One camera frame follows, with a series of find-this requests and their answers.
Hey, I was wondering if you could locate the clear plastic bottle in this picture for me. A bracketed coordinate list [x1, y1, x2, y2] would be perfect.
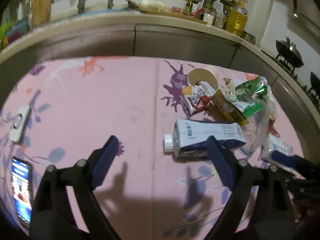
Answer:
[240, 97, 278, 156]

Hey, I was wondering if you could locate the black wok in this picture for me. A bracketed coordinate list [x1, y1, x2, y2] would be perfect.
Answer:
[276, 37, 304, 68]

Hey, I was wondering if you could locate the pink floral table mat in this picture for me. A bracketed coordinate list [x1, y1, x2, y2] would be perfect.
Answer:
[1, 57, 302, 239]

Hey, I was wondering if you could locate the yellow brown snack packet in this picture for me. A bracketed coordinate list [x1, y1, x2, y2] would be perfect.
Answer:
[207, 89, 249, 126]

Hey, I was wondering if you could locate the white plastic jug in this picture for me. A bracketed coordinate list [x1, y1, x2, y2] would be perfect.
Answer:
[213, 0, 225, 28]

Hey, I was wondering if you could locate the blue white milk carton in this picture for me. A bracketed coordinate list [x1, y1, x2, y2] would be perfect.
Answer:
[163, 119, 246, 158]

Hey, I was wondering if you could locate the black smartphone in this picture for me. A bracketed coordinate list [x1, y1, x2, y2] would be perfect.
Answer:
[11, 157, 33, 229]

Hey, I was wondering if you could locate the wooden cutting board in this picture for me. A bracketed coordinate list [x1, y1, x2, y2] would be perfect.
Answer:
[31, 0, 52, 28]

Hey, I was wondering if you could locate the red white snack wrapper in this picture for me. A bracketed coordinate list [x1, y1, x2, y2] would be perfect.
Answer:
[181, 81, 215, 115]

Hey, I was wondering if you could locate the brown tape roll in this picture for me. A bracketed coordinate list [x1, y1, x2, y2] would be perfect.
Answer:
[187, 68, 218, 90]

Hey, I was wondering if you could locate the white tissue pack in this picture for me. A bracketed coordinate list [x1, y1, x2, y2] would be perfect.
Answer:
[261, 134, 293, 162]

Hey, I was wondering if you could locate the green crushed can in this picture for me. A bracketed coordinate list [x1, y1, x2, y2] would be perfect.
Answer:
[235, 76, 268, 119]

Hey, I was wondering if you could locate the dark sauce bottle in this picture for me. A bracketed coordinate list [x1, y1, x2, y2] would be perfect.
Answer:
[185, 0, 193, 14]

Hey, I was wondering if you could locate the yellow cooking oil jug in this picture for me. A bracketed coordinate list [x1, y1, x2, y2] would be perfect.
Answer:
[226, 6, 248, 37]

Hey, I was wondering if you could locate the white small device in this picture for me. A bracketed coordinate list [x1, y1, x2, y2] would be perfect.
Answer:
[9, 105, 31, 144]

